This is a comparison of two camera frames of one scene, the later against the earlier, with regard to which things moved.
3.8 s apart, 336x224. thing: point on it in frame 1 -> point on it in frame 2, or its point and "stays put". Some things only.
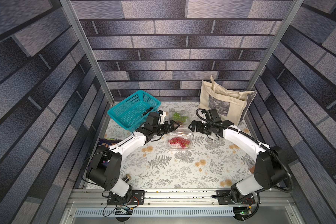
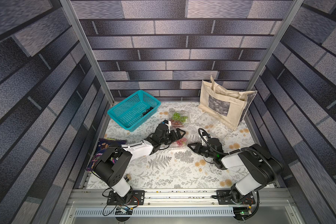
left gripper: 171,127 -> 176,137
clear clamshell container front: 182,118 stays put
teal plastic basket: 132,113 stays put
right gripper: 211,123 -> 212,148
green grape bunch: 177,116 stays put
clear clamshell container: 180,140 stays put
